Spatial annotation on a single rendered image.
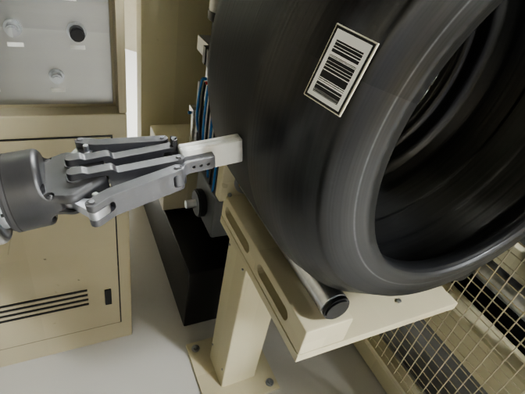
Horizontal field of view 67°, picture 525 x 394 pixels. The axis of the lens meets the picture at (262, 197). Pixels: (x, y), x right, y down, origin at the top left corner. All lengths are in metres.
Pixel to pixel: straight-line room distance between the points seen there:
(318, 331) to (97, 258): 0.84
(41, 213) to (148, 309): 1.33
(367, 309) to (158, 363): 0.97
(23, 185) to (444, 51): 0.37
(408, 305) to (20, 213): 0.66
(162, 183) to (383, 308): 0.52
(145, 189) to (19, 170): 0.11
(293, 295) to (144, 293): 1.17
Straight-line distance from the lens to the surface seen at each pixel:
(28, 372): 1.63
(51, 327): 1.52
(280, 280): 0.68
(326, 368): 1.67
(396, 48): 0.34
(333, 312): 0.62
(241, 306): 1.18
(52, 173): 0.43
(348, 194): 0.39
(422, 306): 0.84
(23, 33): 1.03
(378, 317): 0.77
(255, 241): 0.73
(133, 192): 0.39
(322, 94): 0.34
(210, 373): 1.55
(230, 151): 0.44
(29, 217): 0.41
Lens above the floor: 1.35
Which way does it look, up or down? 35 degrees down
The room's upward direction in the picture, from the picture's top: 12 degrees clockwise
